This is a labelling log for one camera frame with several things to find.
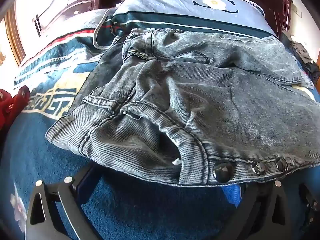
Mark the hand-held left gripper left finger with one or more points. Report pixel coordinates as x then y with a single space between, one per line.
79 183

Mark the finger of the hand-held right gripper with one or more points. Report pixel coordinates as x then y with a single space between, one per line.
308 205

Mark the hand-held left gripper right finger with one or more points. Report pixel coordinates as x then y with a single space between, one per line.
231 192

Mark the grey denim pants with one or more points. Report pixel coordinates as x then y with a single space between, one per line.
190 92

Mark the blue printed blanket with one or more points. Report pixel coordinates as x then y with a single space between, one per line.
125 205

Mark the red studded cloth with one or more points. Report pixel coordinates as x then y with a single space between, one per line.
12 105

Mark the pile of dark clothes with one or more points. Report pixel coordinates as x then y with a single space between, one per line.
302 52

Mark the wooden door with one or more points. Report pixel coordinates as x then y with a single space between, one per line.
55 7

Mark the dark wooden headboard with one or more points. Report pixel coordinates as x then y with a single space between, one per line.
280 7

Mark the light blue flower pillow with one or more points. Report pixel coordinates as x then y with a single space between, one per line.
180 7

